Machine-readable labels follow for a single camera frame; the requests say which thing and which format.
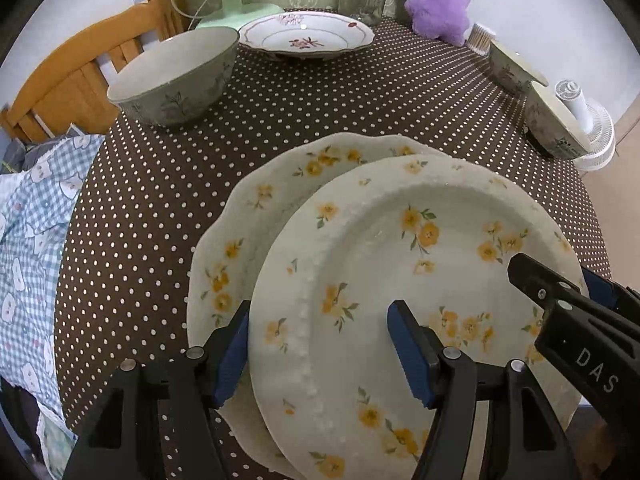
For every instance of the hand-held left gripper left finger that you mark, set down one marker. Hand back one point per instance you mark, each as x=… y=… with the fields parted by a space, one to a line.
x=232 y=360

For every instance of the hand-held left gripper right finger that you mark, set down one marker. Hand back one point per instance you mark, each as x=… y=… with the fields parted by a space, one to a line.
x=407 y=355

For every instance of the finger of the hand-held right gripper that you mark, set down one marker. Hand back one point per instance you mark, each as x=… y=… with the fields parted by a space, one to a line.
x=597 y=290
x=575 y=330

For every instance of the yellow floral plate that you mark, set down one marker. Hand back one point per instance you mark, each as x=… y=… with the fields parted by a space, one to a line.
x=240 y=240
x=380 y=260

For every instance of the green floral ceramic bowl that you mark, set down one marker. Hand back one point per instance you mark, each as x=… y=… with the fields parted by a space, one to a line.
x=505 y=67
x=550 y=120
x=170 y=75

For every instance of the white plate red flowers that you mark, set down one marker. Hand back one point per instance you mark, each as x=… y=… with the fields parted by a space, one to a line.
x=320 y=32

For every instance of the white fan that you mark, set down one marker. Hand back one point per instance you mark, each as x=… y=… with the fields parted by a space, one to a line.
x=600 y=135

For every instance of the pale patterned cloth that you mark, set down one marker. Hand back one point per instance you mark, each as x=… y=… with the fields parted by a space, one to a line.
x=55 y=445

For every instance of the blue checked cloth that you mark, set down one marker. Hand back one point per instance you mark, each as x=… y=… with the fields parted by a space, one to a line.
x=30 y=240

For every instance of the brown polka dot tablecloth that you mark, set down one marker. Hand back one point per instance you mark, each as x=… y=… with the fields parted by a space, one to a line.
x=350 y=100

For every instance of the cotton swab container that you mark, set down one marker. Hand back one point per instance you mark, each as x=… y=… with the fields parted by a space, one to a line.
x=480 y=40

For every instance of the grey cloth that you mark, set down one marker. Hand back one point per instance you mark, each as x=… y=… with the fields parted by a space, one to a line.
x=15 y=155

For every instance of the purple plush toy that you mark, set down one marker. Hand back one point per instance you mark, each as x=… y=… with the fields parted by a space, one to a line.
x=435 y=0

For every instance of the wooden chair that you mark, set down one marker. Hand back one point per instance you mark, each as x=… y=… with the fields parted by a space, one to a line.
x=65 y=70

